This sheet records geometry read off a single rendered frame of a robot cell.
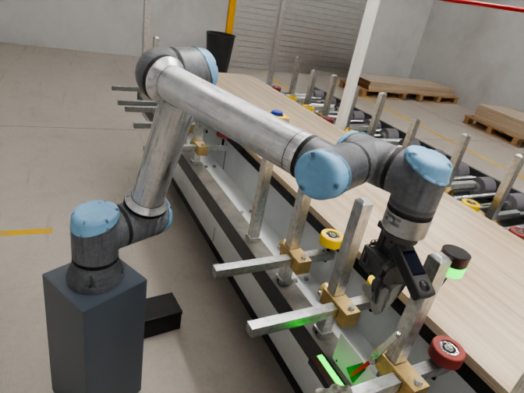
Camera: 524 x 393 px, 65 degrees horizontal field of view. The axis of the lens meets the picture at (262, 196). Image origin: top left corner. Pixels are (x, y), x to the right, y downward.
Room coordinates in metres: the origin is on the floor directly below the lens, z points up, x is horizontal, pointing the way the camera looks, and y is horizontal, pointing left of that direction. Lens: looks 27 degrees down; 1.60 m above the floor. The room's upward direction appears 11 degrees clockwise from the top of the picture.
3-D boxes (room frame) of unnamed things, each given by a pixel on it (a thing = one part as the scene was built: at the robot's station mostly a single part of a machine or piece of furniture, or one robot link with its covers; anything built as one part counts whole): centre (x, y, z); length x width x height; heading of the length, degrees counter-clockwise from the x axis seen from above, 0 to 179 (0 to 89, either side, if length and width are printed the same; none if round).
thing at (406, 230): (0.74, -0.29, 1.23); 0.10 x 0.09 x 0.05; 121
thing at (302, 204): (1.17, -0.13, 0.89); 0.04 x 0.04 x 0.48; 31
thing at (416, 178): (0.74, -0.29, 1.32); 0.10 x 0.09 x 0.12; 54
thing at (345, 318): (0.93, -0.27, 0.84); 0.14 x 0.06 x 0.05; 31
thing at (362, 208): (0.95, -0.26, 0.93); 0.04 x 0.04 x 0.48; 31
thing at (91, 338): (1.12, 0.52, 0.30); 0.25 x 0.25 x 0.60; 57
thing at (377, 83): (9.28, -2.52, 0.23); 2.42 x 0.76 x 0.17; 119
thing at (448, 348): (0.77, -0.52, 0.85); 0.08 x 0.08 x 0.11
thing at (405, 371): (0.72, -0.40, 0.85); 0.14 x 0.06 x 0.05; 31
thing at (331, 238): (1.20, -0.26, 0.85); 0.08 x 0.08 x 0.11
